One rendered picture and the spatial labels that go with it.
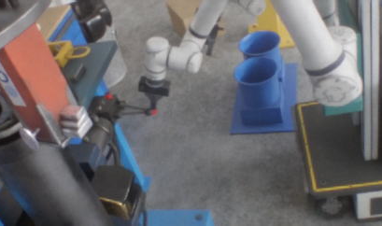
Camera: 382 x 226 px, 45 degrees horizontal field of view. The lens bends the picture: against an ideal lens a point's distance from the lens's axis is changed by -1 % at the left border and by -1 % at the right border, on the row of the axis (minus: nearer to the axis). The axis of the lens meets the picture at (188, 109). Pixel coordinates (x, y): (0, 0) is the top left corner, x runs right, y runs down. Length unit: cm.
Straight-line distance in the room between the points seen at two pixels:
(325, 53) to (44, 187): 101
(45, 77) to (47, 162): 33
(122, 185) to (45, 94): 66
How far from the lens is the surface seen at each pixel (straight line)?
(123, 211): 168
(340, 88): 172
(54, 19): 322
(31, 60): 110
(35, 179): 139
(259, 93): 304
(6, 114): 129
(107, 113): 203
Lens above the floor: 218
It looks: 39 degrees down
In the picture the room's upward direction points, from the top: 18 degrees counter-clockwise
